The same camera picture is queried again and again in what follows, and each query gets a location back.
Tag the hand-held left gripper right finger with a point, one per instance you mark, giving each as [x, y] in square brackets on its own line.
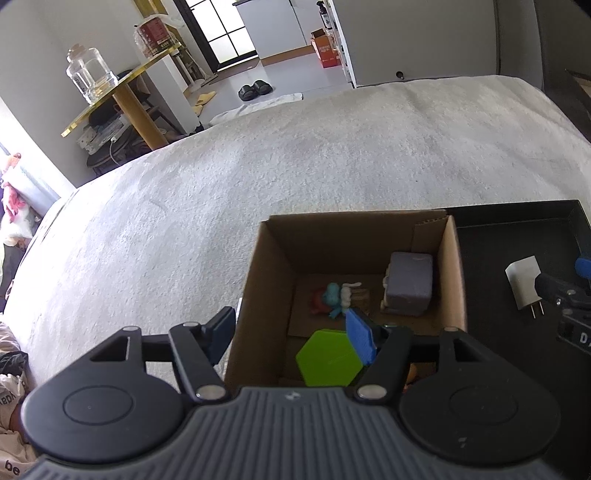
[360, 334]

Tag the red and blue toy figurine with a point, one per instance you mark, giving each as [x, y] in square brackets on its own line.
[333, 295]

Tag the white floor towel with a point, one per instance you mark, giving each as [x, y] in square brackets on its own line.
[258, 108]

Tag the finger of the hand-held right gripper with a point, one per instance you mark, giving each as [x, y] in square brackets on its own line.
[556, 288]
[584, 268]

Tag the yellow slipper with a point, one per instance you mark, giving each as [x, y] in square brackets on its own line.
[206, 97]
[199, 110]

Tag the orange cardboard box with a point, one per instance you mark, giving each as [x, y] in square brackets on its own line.
[327, 50]

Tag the green hexagon piece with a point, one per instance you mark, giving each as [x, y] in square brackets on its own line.
[325, 359]

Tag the brown cardboard box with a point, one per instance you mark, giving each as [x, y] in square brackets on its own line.
[277, 249]

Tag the black framed glass door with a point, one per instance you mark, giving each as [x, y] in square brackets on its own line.
[217, 32]

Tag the pink and white cloth pile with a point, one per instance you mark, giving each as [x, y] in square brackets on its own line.
[11, 203]

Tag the red tin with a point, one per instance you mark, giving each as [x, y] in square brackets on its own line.
[154, 34]

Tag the white power strip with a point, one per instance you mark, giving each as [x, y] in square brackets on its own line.
[99, 134]

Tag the white charger plug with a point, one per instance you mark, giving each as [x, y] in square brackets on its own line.
[521, 281]

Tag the gold side table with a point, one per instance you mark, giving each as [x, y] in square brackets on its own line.
[134, 115]

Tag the grey toy block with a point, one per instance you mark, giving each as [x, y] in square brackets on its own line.
[408, 281]

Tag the person's printed white clothing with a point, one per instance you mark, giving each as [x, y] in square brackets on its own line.
[11, 443]

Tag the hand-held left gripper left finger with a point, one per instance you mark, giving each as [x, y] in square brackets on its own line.
[222, 330]

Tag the large white cabinet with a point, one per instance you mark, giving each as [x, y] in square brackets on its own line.
[415, 37]

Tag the clear glass jar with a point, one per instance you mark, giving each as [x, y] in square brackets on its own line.
[90, 74]

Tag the dark furniture frame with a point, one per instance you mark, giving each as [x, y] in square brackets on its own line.
[561, 41]

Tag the black tray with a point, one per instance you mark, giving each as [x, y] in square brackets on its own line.
[489, 240]

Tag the black slipper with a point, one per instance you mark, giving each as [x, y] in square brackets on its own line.
[247, 93]
[262, 86]

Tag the white fluffy blanket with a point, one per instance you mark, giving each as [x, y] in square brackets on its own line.
[231, 175]

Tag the spray bottle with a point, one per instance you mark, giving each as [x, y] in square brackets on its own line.
[324, 14]

